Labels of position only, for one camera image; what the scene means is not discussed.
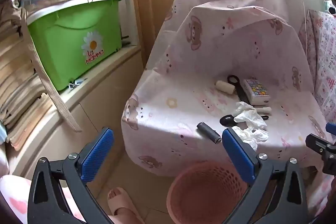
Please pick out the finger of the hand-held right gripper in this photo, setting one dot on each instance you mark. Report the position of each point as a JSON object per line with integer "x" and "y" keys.
{"x": 319, "y": 144}
{"x": 331, "y": 128}

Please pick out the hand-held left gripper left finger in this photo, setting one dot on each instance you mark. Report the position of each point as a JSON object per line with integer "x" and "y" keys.
{"x": 97, "y": 153}

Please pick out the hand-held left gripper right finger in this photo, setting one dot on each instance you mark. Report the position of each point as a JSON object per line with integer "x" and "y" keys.
{"x": 237, "y": 155}

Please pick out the black cylinder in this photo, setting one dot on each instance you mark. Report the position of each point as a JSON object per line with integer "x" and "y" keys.
{"x": 208, "y": 132}

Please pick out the white tissue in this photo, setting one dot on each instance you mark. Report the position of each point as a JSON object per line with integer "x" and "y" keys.
{"x": 249, "y": 116}

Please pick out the pink plastic waste basket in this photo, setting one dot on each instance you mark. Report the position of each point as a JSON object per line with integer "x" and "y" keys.
{"x": 204, "y": 192}

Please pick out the bear print tissue pack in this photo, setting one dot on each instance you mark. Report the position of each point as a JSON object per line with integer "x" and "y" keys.
{"x": 256, "y": 92}

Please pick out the cream thread roll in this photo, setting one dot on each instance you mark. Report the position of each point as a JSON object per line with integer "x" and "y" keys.
{"x": 225, "y": 86}

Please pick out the black plastic spoon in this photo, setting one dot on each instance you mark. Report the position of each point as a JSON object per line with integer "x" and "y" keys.
{"x": 226, "y": 121}

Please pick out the pink slipper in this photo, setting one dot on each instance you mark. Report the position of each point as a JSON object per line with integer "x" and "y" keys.
{"x": 126, "y": 200}

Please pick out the white shelf unit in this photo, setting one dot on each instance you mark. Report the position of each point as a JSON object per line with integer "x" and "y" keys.
{"x": 105, "y": 87}

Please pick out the foot in pink slipper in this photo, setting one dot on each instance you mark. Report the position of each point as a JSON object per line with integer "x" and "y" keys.
{"x": 126, "y": 219}

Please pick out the pink floral printed blanket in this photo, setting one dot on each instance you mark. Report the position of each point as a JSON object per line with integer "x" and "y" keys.
{"x": 324, "y": 56}

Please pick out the pink printed pajama pants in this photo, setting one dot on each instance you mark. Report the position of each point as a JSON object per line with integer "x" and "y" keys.
{"x": 13, "y": 195}

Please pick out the light blue folded cloth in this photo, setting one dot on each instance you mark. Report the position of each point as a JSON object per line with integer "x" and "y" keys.
{"x": 2, "y": 134}

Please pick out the stack of beige cloths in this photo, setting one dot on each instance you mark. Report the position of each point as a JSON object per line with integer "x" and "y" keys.
{"x": 18, "y": 82}

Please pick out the pink bear print cloth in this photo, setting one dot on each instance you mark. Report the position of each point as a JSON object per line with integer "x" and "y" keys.
{"x": 210, "y": 43}

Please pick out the green plastic storage box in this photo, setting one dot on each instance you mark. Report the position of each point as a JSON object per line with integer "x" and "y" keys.
{"x": 65, "y": 37}

